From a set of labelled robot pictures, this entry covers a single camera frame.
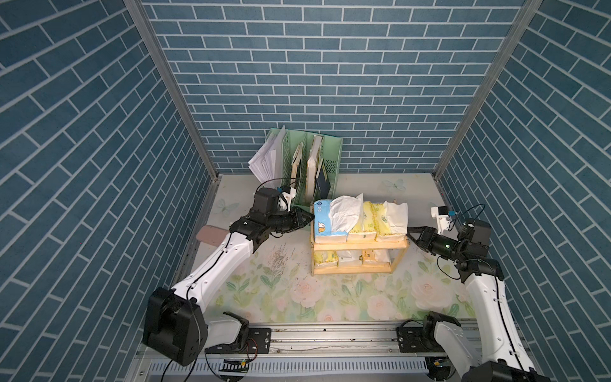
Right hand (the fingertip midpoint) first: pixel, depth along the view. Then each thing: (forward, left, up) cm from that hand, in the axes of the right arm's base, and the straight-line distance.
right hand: (407, 233), depth 75 cm
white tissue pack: (-3, +17, -14) cm, 22 cm away
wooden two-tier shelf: (-6, +26, -20) cm, 33 cm away
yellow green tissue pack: (+2, +6, +3) cm, 7 cm away
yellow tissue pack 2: (-3, +25, -15) cm, 30 cm away
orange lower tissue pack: (-1, +7, -16) cm, 17 cm away
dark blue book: (+24, +28, -6) cm, 38 cm away
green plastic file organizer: (+42, +26, -2) cm, 49 cm away
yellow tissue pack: (-2, +14, +4) cm, 14 cm away
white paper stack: (+23, +50, +5) cm, 55 cm away
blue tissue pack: (0, +24, +6) cm, 24 cm away
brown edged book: (+29, +40, -1) cm, 49 cm away
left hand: (+2, +28, +2) cm, 28 cm away
